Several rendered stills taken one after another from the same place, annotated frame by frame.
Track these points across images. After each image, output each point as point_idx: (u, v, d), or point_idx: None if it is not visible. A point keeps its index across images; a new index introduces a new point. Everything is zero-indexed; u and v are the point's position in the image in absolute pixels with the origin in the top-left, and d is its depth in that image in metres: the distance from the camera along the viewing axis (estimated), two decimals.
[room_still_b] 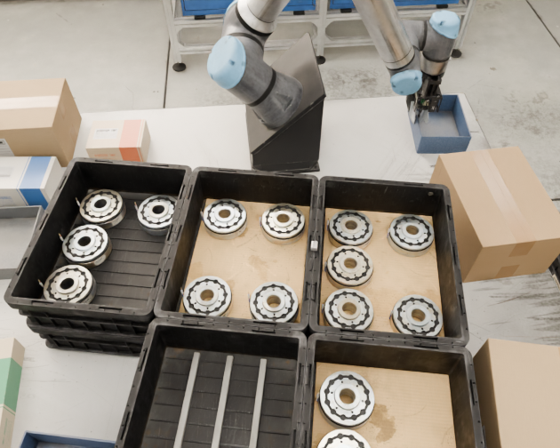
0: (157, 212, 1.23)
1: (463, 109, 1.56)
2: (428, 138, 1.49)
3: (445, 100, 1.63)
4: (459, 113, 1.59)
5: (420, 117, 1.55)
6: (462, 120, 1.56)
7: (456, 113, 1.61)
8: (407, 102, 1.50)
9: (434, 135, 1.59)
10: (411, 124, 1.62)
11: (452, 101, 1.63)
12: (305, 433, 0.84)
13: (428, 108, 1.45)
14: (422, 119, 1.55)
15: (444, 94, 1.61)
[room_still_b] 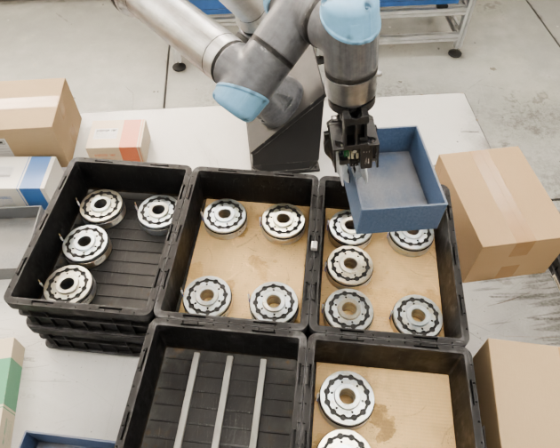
0: (157, 212, 1.23)
1: (428, 152, 0.93)
2: (373, 211, 0.85)
3: (397, 136, 0.99)
4: (421, 157, 0.95)
5: (358, 172, 0.90)
6: (428, 171, 0.92)
7: (416, 156, 0.98)
8: (327, 152, 0.86)
9: (383, 197, 0.95)
10: (344, 180, 0.97)
11: (407, 137, 0.99)
12: (305, 433, 0.84)
13: (360, 162, 0.80)
14: (362, 173, 0.90)
15: (396, 127, 0.97)
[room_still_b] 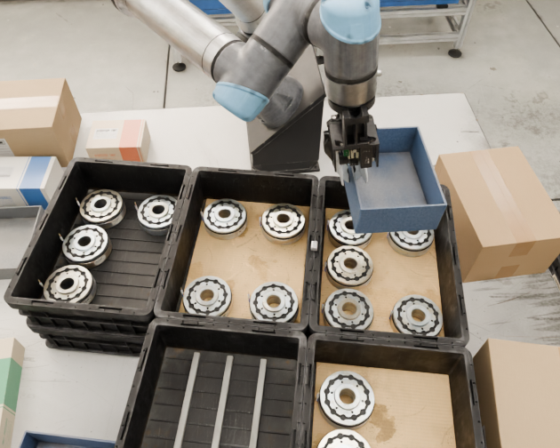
0: (157, 212, 1.23)
1: (428, 153, 0.93)
2: (372, 211, 0.85)
3: (398, 137, 0.99)
4: (421, 158, 0.95)
5: (357, 172, 0.90)
6: (428, 172, 0.92)
7: (417, 157, 0.98)
8: (326, 152, 0.86)
9: (383, 197, 0.95)
10: (344, 180, 0.97)
11: (408, 138, 0.99)
12: (305, 433, 0.84)
13: (360, 161, 0.80)
14: (362, 173, 0.90)
15: (396, 127, 0.97)
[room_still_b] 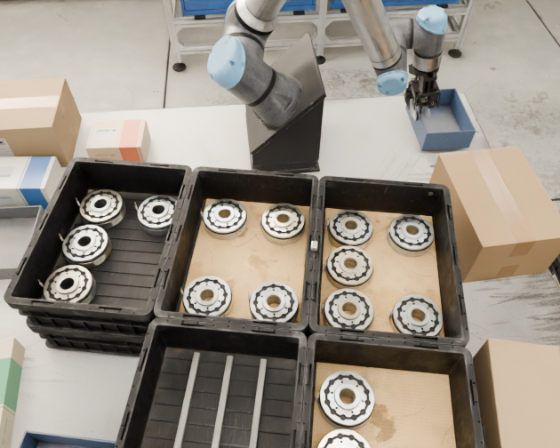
0: (157, 212, 1.23)
1: (463, 103, 1.56)
2: (433, 134, 1.48)
3: (444, 95, 1.62)
4: (458, 107, 1.58)
5: (422, 114, 1.53)
6: (463, 114, 1.55)
7: (455, 107, 1.61)
8: (406, 100, 1.49)
9: (436, 131, 1.57)
10: (411, 121, 1.60)
11: (449, 96, 1.62)
12: (305, 433, 0.84)
13: (428, 104, 1.43)
14: (424, 115, 1.53)
15: (443, 89, 1.60)
